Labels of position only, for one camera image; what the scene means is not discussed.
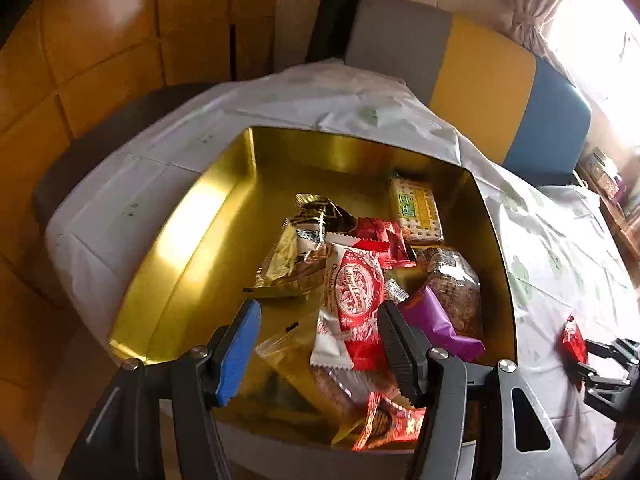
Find grey yellow blue headboard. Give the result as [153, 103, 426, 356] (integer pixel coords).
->
[345, 0, 593, 186]

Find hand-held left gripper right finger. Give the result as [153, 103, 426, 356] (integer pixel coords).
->
[377, 301, 581, 480]

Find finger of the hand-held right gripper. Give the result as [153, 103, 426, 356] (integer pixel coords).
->
[571, 359, 640, 413]
[584, 337, 640, 361]

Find white printed tablecloth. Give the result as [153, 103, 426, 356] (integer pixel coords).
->
[44, 60, 640, 471]

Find window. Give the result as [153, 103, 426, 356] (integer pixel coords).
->
[545, 0, 640, 121]

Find snack packets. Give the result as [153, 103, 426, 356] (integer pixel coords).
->
[243, 194, 358, 301]

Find tied beige curtain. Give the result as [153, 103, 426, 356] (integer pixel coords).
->
[500, 0, 576, 56]

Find clear bag of yellow cake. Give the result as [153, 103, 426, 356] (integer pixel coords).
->
[254, 319, 371, 447]

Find yellow cracker packet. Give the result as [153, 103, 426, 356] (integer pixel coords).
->
[389, 176, 446, 245]

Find tissue box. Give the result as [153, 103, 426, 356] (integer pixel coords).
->
[582, 150, 618, 181]

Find small red snack packet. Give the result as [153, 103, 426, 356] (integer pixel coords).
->
[352, 216, 417, 267]

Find black rolled mat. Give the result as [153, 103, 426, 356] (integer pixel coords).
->
[306, 0, 368, 63]

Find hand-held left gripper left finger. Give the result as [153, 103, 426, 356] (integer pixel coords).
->
[60, 297, 263, 480]

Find red and white snack packet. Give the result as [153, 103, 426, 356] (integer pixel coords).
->
[309, 241, 401, 372]

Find wooden wardrobe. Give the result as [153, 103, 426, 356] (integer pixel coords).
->
[0, 0, 281, 480]

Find purple snack packet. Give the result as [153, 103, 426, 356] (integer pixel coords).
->
[400, 287, 487, 363]

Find maroon and gold tin box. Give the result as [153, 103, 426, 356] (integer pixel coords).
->
[107, 126, 518, 453]

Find wooden shelf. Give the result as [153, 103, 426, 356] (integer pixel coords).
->
[575, 160, 640, 261]

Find long red snack packet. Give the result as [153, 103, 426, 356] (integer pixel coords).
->
[351, 390, 427, 452]

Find clear peanut bag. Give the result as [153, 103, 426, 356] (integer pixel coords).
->
[412, 246, 485, 338]

